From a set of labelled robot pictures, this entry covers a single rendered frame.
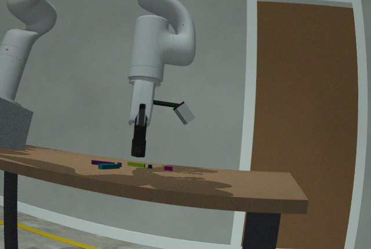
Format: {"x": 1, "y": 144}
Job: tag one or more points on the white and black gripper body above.
{"x": 142, "y": 93}

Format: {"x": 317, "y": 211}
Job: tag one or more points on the turquoise rod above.
{"x": 108, "y": 166}

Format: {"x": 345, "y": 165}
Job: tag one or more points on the purple rod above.
{"x": 101, "y": 162}

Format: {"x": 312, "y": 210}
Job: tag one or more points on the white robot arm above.
{"x": 152, "y": 47}

